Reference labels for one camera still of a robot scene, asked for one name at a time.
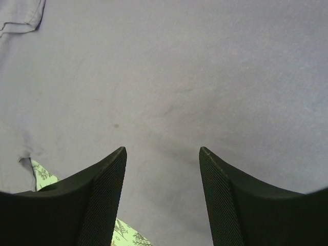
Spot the purple t shirt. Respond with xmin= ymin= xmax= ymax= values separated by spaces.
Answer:
xmin=1 ymin=1 xmax=327 ymax=245

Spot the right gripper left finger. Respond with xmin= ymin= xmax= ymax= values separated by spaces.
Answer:
xmin=1 ymin=147 xmax=127 ymax=245

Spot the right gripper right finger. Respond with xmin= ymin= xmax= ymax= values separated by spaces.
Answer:
xmin=199 ymin=147 xmax=327 ymax=245

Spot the floral table cloth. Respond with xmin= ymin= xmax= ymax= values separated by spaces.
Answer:
xmin=31 ymin=159 xmax=153 ymax=246

